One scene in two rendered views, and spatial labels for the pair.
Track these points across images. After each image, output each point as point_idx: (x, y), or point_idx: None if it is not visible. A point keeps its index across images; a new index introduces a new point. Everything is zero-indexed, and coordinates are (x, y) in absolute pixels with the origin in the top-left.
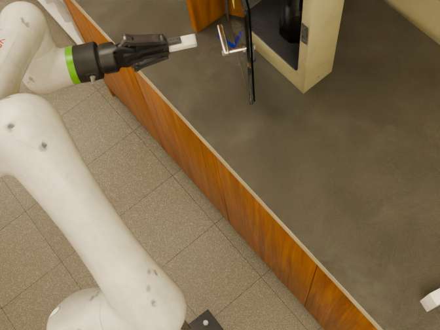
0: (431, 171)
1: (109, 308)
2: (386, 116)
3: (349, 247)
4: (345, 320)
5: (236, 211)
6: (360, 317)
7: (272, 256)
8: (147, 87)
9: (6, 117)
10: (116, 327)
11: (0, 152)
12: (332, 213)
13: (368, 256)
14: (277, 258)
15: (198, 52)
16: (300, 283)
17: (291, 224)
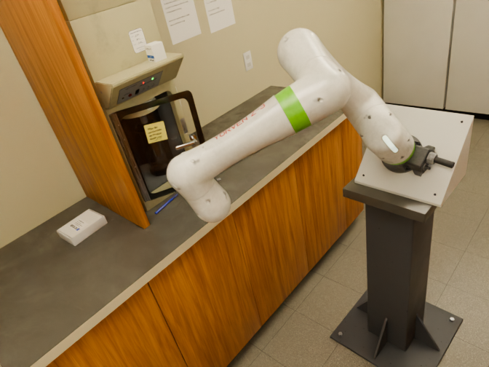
0: None
1: (370, 100)
2: None
3: (289, 143)
4: (316, 201)
5: (260, 281)
6: (316, 171)
7: (286, 264)
8: (177, 294)
9: (300, 28)
10: (378, 97)
11: (319, 38)
12: (272, 151)
13: (290, 138)
14: (287, 254)
15: (167, 220)
16: (300, 239)
17: (283, 159)
